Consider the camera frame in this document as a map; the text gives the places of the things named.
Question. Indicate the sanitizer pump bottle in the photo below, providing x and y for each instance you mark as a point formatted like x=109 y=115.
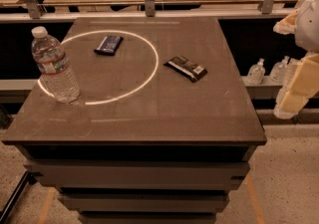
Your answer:
x=278 y=70
x=256 y=73

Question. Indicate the black stand leg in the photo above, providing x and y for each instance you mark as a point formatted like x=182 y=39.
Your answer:
x=27 y=177

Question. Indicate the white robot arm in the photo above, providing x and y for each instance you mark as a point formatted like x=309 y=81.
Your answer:
x=307 y=26

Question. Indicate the dark drawer cabinet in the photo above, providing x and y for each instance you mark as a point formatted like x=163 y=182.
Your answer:
x=143 y=144

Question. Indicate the right sanitizer pump bottle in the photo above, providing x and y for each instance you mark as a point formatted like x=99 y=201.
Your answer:
x=278 y=70

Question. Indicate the clear plastic water bottle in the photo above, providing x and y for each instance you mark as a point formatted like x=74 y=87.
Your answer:
x=54 y=65

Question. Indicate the blue snack bar wrapper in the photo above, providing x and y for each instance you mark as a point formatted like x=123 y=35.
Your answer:
x=109 y=45

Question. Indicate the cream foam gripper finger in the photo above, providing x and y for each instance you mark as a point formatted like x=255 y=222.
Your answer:
x=286 y=25
x=300 y=84

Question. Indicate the black chocolate rxbar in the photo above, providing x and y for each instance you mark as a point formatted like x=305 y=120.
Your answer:
x=187 y=68

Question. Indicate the left sanitizer pump bottle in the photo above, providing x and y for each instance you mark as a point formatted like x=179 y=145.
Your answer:
x=256 y=73

